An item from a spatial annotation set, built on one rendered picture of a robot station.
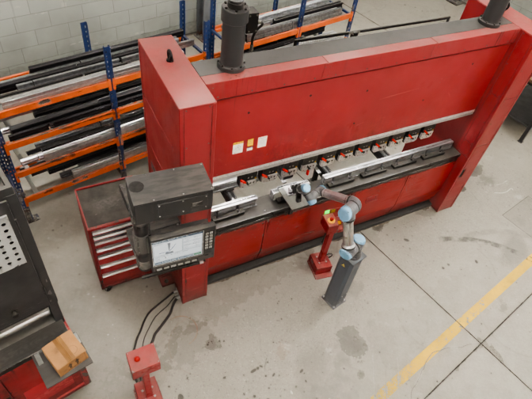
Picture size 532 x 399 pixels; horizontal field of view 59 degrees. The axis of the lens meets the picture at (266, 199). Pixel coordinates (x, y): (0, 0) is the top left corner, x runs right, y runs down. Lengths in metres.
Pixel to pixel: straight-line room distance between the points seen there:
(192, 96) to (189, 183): 0.54
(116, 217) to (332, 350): 2.28
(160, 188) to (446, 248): 3.75
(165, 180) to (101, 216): 1.24
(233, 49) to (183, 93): 0.45
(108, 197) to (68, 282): 1.11
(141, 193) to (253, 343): 2.13
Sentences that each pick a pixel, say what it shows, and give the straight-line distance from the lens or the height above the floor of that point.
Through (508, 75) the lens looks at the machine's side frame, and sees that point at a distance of 5.13.
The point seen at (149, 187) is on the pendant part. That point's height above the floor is 1.95.
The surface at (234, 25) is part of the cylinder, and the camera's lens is 3.14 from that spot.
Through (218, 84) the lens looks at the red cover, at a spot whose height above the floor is 2.28.
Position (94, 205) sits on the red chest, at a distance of 4.22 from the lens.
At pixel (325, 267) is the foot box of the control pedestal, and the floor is 0.10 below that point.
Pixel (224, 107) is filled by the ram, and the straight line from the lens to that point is 3.38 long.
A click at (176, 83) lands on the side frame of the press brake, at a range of 3.18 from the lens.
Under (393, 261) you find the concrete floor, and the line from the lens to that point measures 5.42.
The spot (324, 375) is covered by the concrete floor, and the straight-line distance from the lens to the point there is 4.55.
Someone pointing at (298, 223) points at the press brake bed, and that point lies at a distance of 4.68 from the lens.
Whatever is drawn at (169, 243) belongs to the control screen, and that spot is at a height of 1.53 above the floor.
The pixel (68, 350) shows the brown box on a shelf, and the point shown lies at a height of 1.10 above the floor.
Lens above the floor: 4.09
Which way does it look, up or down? 47 degrees down
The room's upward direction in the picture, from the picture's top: 10 degrees clockwise
